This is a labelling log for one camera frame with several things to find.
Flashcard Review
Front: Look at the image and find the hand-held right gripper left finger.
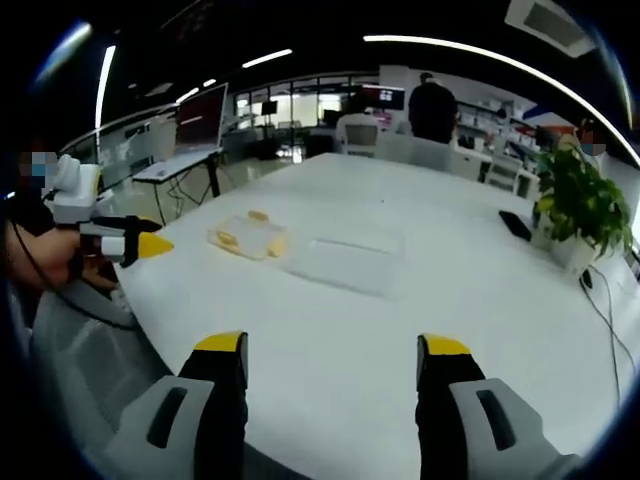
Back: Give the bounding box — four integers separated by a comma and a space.
102, 329, 250, 480

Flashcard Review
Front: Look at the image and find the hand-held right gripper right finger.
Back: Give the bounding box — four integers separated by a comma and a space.
415, 332, 582, 480

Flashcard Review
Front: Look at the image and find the person's left hand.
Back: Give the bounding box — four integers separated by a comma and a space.
5, 230, 119, 294

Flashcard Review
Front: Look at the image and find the person's dark sleeve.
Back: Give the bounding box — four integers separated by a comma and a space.
0, 192, 57, 241

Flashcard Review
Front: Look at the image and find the white side table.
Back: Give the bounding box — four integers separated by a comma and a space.
131, 146, 225, 226

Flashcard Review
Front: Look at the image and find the clear lid with yellow clips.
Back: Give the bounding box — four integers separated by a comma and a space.
206, 209, 290, 262

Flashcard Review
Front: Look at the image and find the grey office chair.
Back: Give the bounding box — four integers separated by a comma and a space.
28, 277, 174, 439

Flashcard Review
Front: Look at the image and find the large standing screen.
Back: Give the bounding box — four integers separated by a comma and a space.
173, 81, 230, 155

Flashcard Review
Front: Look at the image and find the clear plastic box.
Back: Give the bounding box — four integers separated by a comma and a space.
286, 228, 407, 302

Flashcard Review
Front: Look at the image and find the black phone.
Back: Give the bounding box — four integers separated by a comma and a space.
497, 209, 533, 243

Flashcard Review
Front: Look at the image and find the white plant pot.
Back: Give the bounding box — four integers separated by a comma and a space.
528, 219, 599, 277

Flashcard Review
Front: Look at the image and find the short ceiling light strip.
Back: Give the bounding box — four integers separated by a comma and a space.
241, 48, 294, 70

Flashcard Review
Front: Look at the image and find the green potted plant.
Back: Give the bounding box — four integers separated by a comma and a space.
532, 133, 635, 261

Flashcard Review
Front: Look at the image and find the white mesh office chair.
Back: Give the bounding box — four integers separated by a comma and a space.
335, 112, 385, 159

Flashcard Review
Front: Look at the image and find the long curved ceiling light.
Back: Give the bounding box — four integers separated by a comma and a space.
362, 33, 640, 169

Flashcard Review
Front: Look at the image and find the ceiling air vent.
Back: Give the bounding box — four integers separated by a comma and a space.
503, 0, 597, 57

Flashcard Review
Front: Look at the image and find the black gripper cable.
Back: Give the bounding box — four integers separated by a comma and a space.
8, 219, 139, 330

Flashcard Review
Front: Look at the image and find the thin black table cable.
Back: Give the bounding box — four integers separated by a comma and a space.
584, 263, 632, 404

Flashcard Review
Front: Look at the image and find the distant wall monitor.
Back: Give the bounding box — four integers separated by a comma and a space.
361, 83, 407, 112

